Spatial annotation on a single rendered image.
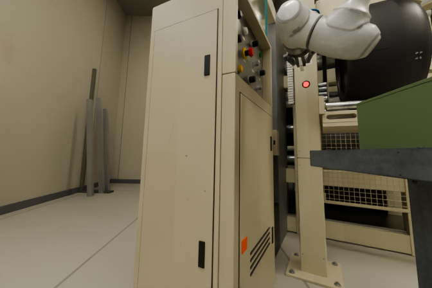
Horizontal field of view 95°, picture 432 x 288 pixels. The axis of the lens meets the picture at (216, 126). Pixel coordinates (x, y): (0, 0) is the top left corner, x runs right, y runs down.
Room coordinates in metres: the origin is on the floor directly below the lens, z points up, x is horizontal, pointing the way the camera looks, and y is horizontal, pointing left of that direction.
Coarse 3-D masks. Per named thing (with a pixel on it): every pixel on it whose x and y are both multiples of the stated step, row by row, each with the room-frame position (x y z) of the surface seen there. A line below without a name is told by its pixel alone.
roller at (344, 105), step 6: (330, 102) 1.03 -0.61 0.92; (336, 102) 1.01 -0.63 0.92; (342, 102) 1.00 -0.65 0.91; (348, 102) 0.99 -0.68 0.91; (354, 102) 0.97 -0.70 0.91; (330, 108) 1.03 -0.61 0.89; (336, 108) 1.02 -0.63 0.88; (342, 108) 1.01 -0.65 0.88; (348, 108) 0.99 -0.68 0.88; (354, 108) 0.99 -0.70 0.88
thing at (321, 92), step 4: (320, 84) 1.47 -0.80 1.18; (324, 84) 1.46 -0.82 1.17; (320, 88) 1.46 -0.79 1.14; (324, 88) 1.45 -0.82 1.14; (328, 88) 1.43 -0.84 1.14; (320, 92) 1.48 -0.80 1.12; (324, 92) 1.46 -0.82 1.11; (328, 92) 1.43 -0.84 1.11; (324, 96) 1.45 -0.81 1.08; (328, 96) 1.43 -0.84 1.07; (328, 100) 1.43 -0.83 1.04
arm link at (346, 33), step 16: (352, 0) 0.48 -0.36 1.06; (368, 0) 0.48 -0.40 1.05; (336, 16) 0.50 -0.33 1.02; (352, 16) 0.48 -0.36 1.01; (368, 16) 0.48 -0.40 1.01; (320, 32) 0.53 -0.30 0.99; (336, 32) 0.51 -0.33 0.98; (352, 32) 0.49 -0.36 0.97; (368, 32) 0.48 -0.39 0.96; (320, 48) 0.56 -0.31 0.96; (336, 48) 0.53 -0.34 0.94; (352, 48) 0.51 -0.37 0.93; (368, 48) 0.50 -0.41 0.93
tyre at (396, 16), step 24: (384, 0) 0.90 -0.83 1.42; (408, 0) 0.81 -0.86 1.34; (384, 24) 0.81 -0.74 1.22; (408, 24) 0.78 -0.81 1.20; (408, 48) 0.79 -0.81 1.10; (336, 72) 1.31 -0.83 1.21; (360, 72) 0.90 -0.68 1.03; (384, 72) 0.85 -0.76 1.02; (408, 72) 0.83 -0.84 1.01; (360, 96) 0.97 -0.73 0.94
